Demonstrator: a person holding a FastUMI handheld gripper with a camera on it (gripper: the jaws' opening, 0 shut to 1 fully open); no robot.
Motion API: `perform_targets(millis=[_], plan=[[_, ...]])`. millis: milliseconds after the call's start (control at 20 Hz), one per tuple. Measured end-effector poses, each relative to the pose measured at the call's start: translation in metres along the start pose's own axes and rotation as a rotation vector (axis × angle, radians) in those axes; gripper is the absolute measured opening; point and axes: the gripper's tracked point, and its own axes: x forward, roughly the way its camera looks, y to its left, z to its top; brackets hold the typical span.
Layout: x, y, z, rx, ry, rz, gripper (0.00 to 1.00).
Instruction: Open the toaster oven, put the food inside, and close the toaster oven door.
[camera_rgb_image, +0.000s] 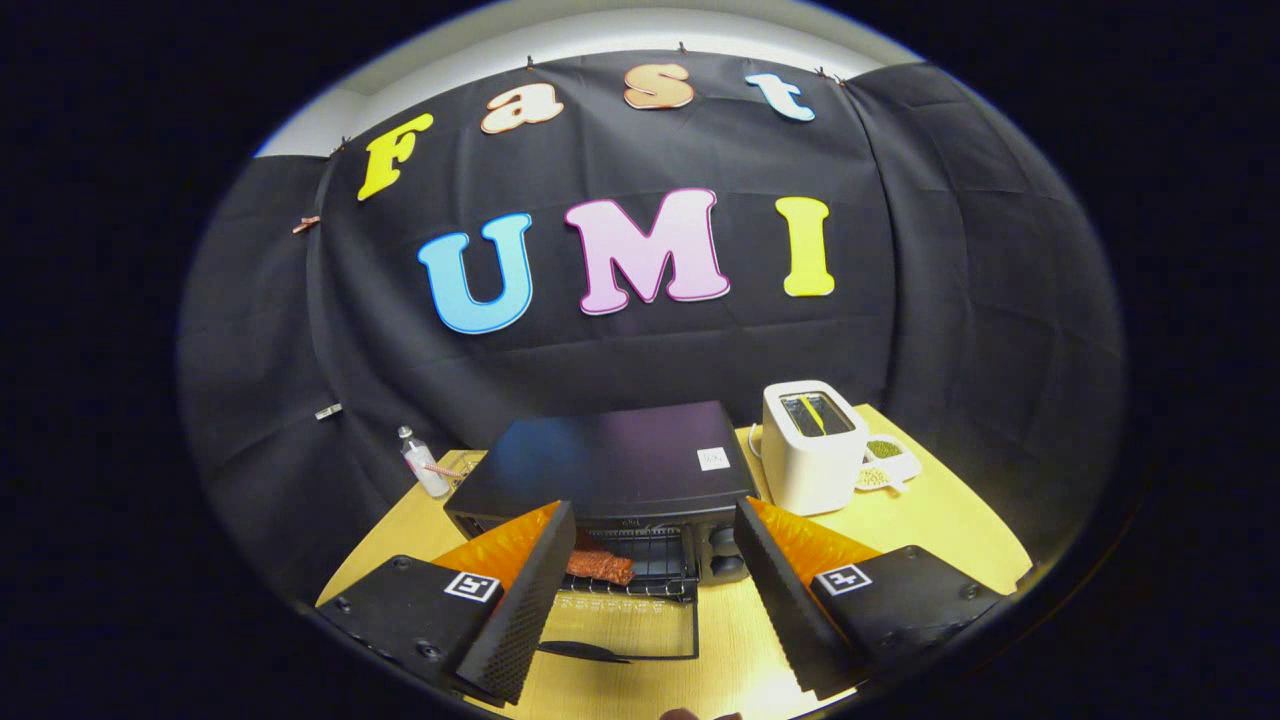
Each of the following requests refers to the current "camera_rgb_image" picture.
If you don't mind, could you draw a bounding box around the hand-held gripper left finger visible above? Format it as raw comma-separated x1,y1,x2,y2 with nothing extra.
315,500,578,706

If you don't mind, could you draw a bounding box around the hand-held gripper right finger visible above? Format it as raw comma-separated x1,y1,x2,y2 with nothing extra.
733,497,1004,701

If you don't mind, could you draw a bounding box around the reddish brown meat strip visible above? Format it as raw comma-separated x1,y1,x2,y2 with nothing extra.
566,545,636,587

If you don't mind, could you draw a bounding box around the black toaster oven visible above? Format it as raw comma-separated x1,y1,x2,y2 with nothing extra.
445,400,759,663

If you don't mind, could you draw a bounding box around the white pop-up toaster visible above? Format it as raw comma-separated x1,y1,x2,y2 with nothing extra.
760,380,871,517

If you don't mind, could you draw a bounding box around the clear plastic bottle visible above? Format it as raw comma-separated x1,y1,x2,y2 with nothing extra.
397,425,451,498

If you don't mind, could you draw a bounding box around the white dish with green beans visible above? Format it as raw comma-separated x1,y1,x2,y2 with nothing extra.
855,435,923,493

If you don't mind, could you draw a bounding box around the black backdrop cloth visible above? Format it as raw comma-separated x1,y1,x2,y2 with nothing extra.
180,50,1126,601

